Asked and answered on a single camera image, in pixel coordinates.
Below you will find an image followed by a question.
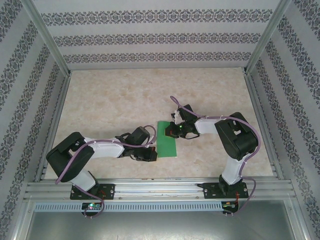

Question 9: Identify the green paper sheet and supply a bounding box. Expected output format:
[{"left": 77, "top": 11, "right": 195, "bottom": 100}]
[{"left": 155, "top": 120, "right": 179, "bottom": 159}]

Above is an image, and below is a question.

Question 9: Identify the small controller board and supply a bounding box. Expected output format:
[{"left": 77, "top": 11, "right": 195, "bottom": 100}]
[
  {"left": 222, "top": 201, "right": 240, "bottom": 210},
  {"left": 81, "top": 202, "right": 102, "bottom": 211}
]

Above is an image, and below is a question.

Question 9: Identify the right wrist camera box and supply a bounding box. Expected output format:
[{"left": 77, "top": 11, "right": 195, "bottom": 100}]
[{"left": 171, "top": 108, "right": 182, "bottom": 125}]

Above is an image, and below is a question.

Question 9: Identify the aluminium mounting rail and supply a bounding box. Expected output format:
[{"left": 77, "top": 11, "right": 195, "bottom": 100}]
[{"left": 23, "top": 177, "right": 296, "bottom": 201}]

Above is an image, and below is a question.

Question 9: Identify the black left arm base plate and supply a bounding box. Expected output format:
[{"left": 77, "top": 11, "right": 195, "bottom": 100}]
[{"left": 69, "top": 183, "right": 116, "bottom": 201}]

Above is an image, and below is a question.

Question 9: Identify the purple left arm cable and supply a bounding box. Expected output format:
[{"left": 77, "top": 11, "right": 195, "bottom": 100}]
[{"left": 55, "top": 124, "right": 158, "bottom": 218}]

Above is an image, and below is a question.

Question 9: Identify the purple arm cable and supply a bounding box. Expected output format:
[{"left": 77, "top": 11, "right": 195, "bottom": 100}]
[
  {"left": 169, "top": 95, "right": 263, "bottom": 217},
  {"left": 55, "top": 124, "right": 158, "bottom": 218}
]

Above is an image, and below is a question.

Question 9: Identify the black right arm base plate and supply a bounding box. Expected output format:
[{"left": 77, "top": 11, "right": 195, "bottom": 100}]
[{"left": 203, "top": 182, "right": 249, "bottom": 200}]

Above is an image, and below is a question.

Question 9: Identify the grey slotted cable duct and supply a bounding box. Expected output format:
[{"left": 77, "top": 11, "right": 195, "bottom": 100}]
[{"left": 33, "top": 201, "right": 223, "bottom": 212}]

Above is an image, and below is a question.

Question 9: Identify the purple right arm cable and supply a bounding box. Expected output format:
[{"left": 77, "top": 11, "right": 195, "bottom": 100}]
[{"left": 169, "top": 95, "right": 263, "bottom": 217}]

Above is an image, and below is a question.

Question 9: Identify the aluminium side rail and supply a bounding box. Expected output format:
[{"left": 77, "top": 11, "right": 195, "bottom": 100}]
[
  {"left": 243, "top": 72, "right": 285, "bottom": 180},
  {"left": 33, "top": 72, "right": 72, "bottom": 182}
]

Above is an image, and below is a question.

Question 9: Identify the aluminium frame post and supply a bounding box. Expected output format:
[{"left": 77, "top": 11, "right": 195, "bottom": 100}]
[
  {"left": 243, "top": 0, "right": 292, "bottom": 75},
  {"left": 21, "top": 0, "right": 72, "bottom": 76}
]

